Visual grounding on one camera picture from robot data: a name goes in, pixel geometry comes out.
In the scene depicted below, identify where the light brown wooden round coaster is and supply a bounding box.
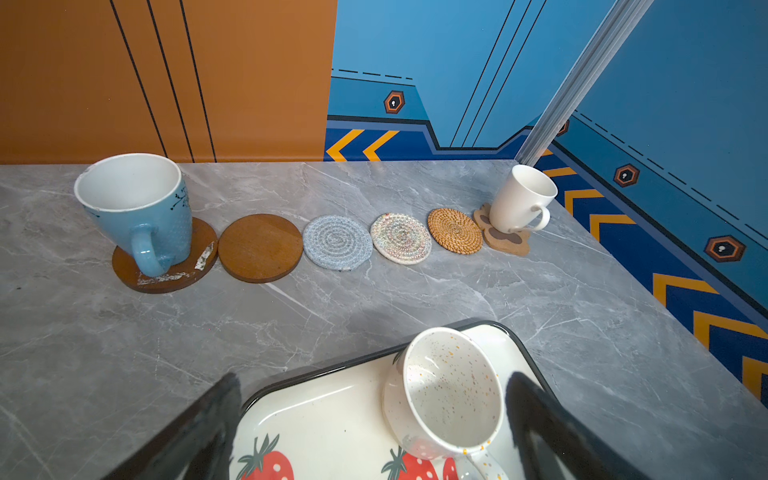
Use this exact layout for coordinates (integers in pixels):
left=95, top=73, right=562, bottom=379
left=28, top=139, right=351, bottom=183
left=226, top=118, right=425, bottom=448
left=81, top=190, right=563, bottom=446
left=218, top=214, right=303, bottom=283

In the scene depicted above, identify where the white speckled mug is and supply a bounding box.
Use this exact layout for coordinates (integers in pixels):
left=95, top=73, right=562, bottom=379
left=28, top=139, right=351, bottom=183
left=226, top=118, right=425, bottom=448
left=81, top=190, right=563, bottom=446
left=382, top=327, right=509, bottom=479

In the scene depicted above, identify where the white strawberry tray black rim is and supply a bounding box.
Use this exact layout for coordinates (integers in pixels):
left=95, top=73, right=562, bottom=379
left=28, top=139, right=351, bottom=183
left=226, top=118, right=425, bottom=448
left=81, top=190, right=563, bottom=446
left=229, top=321, right=546, bottom=479

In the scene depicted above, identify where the grey woven rope coaster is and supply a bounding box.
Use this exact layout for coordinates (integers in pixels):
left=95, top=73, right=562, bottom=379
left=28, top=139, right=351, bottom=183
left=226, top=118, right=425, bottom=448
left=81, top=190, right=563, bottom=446
left=302, top=215, right=373, bottom=272

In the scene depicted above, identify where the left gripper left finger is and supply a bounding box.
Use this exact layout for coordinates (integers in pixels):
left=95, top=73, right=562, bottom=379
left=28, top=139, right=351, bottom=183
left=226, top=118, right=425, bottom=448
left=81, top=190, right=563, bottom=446
left=105, top=372, right=241, bottom=479

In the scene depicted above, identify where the dark brown wooden round coaster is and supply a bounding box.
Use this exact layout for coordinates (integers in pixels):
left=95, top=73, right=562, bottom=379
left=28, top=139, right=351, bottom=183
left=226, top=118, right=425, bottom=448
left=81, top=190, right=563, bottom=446
left=112, top=217, right=218, bottom=294

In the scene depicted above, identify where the right aluminium corner post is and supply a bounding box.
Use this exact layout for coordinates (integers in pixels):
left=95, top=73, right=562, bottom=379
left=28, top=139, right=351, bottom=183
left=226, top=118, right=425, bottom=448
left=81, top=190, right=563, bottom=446
left=515, top=0, right=654, bottom=166

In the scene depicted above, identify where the multicolour woven rope coaster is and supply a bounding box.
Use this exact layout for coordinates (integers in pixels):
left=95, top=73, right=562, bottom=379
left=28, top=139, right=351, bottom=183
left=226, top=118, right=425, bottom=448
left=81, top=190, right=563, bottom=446
left=370, top=213, right=432, bottom=265

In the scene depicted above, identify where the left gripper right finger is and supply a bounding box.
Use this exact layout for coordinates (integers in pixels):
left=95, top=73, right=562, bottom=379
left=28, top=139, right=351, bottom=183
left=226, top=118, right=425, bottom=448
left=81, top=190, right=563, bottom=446
left=505, top=372, right=647, bottom=479

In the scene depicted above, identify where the paw shaped wooden coaster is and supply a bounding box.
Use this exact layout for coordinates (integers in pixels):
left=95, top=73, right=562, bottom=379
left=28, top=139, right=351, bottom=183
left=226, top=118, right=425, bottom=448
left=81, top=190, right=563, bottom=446
left=472, top=203, right=531, bottom=257

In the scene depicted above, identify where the blue mug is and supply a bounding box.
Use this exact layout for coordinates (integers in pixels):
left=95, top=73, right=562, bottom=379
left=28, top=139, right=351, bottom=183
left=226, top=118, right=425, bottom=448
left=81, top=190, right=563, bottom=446
left=74, top=153, right=193, bottom=277

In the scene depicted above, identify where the woven rattan round coaster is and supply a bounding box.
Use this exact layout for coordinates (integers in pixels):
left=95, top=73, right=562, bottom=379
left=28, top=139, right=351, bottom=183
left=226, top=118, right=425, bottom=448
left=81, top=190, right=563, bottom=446
left=427, top=208, right=483, bottom=255

